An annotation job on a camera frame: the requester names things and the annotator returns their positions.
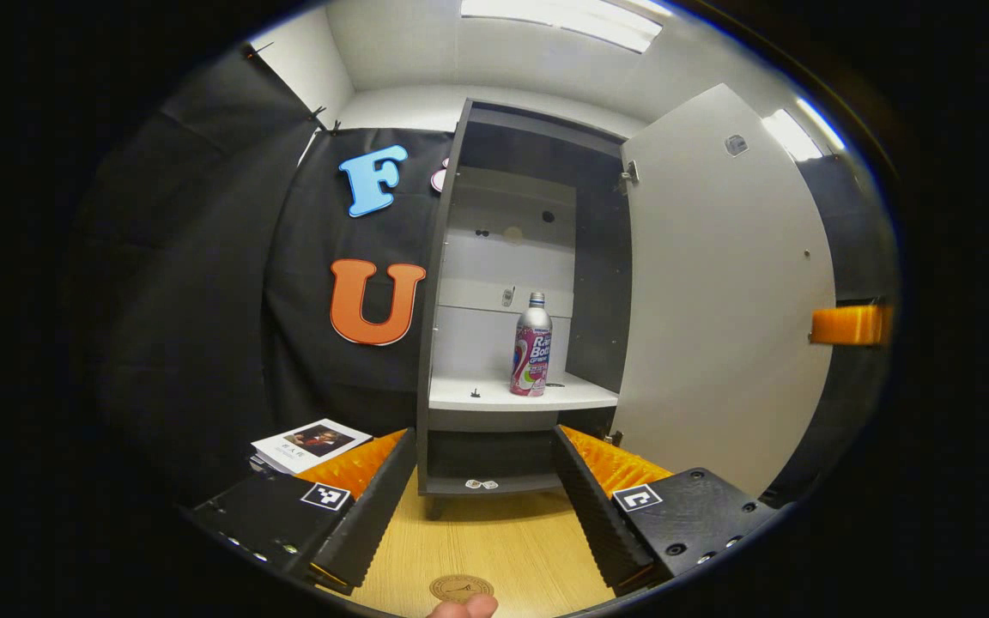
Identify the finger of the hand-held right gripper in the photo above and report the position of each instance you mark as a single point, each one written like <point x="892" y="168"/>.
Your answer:
<point x="851" y="324"/>

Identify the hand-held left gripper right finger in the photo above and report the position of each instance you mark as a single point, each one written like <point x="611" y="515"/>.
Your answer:
<point x="593" y="515"/>

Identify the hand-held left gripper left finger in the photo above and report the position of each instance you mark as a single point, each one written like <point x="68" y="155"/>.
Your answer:
<point x="374" y="515"/>

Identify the round cork coaster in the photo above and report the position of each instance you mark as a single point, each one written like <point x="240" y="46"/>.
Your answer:
<point x="460" y="586"/>

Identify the beige cabinet door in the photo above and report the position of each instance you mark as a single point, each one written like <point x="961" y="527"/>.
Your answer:
<point x="718" y="300"/>

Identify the silver pink label bottle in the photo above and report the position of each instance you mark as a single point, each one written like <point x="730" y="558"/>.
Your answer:
<point x="530" y="352"/>

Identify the grey cabinet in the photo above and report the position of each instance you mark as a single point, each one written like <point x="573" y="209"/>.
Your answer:
<point x="606" y="283"/>

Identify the metal door hinge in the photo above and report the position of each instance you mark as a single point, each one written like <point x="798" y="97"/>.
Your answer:
<point x="630" y="172"/>
<point x="614" y="438"/>

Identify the white cabinet shelf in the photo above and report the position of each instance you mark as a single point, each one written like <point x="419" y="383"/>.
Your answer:
<point x="563" y="396"/>

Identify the white cover book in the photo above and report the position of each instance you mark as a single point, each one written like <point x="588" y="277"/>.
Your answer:
<point x="310" y="442"/>

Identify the grey book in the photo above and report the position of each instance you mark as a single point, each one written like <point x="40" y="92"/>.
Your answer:
<point x="267" y="465"/>

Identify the small ceiling light panel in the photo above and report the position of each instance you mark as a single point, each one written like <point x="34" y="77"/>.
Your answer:
<point x="803" y="133"/>

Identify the black backdrop cloth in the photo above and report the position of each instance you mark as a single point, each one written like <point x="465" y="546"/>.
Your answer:
<point x="203" y="300"/>

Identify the long ceiling light panel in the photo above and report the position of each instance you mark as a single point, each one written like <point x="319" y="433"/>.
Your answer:
<point x="563" y="21"/>

